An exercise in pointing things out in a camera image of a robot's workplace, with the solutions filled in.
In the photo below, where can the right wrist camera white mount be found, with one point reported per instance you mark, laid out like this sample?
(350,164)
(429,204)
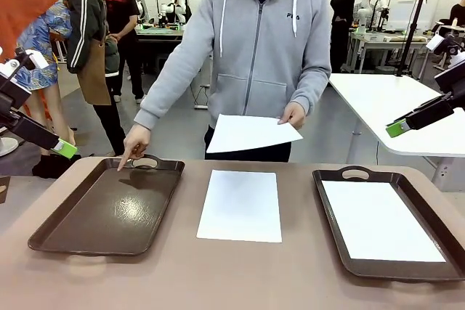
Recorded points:
(437,43)

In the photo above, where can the black bag on floor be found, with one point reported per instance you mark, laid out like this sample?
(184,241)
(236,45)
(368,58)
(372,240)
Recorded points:
(54,166)

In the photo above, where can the white A4 papers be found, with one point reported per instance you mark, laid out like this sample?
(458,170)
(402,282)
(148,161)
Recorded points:
(250,134)

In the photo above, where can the seated person in black top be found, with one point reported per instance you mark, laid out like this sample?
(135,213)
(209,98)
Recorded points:
(458,12)

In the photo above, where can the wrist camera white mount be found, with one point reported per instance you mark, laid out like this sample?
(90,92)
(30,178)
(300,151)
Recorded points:
(437,43)
(34,59)

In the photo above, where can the brown wooden object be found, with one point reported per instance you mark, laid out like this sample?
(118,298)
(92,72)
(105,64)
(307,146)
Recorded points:
(4,190)

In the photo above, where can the person's right hand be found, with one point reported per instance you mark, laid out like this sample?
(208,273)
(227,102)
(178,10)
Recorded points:
(138,139)

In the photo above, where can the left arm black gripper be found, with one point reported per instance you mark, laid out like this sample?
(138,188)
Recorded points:
(11,101)

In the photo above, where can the person's right forearm grey sleeve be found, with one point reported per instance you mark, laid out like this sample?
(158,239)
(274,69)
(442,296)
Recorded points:
(163,88)

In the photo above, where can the person in dark puffer jacket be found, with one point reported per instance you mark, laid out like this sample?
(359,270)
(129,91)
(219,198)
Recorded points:
(112,56)

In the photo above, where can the person in blue floral dress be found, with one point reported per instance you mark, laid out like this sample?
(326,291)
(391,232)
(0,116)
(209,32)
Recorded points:
(47,34)

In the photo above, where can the person in green striped jacket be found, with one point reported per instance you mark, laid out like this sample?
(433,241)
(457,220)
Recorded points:
(87,16)

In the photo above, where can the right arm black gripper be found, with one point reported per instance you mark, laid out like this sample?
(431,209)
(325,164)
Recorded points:
(454,85)

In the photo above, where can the standing person in black clothes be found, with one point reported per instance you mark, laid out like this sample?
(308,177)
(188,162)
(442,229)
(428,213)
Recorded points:
(345,16)

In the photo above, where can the person in orange garment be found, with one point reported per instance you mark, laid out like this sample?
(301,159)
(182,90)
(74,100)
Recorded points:
(22,5)

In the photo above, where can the person's left hand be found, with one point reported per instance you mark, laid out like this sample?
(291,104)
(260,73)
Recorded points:
(295,115)

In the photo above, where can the person's left forearm grey sleeve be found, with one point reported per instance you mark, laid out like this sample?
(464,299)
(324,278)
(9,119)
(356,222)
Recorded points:
(312,85)

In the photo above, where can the brown tray with glossy reflection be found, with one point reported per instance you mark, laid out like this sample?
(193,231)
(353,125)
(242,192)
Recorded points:
(109,208)

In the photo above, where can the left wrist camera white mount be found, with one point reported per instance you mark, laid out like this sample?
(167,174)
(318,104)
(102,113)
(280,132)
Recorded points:
(34,59)

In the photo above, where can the person in grey hoodie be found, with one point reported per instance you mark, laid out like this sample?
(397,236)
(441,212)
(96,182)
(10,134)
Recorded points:
(265,41)

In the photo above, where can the man in black red-print t-shirt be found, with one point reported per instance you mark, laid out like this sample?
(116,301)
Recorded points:
(120,5)

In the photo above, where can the dark background workbench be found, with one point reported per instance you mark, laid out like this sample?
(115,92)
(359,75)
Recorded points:
(160,32)

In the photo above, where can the white round fan base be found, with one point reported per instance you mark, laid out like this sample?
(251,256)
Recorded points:
(8,147)

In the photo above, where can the white side table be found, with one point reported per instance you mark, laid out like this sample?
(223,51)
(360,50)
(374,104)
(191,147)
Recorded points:
(385,106)

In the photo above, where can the light background workbench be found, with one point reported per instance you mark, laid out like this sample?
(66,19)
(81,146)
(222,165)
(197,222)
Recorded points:
(392,39)

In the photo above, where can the brown matte plastic tray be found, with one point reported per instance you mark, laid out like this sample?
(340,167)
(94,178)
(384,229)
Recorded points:
(334,244)

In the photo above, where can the white A4 paper sheet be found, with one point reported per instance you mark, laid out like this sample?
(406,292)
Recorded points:
(381,223)
(239,208)

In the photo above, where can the black tripod stand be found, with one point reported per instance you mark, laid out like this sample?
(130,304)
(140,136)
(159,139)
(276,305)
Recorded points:
(412,34)

